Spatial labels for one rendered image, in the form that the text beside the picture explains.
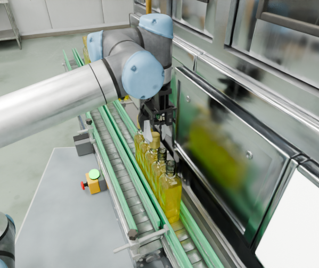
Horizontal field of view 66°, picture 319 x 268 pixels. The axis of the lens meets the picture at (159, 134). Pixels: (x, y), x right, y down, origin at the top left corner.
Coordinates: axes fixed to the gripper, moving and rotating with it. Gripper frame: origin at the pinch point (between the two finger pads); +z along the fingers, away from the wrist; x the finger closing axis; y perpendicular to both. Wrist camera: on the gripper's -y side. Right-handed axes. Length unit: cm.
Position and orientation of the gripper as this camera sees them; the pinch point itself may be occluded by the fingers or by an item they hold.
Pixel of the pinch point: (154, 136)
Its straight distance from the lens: 76.6
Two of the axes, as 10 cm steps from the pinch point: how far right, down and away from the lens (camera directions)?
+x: 9.1, -2.5, 3.2
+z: 0.0, 7.9, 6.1
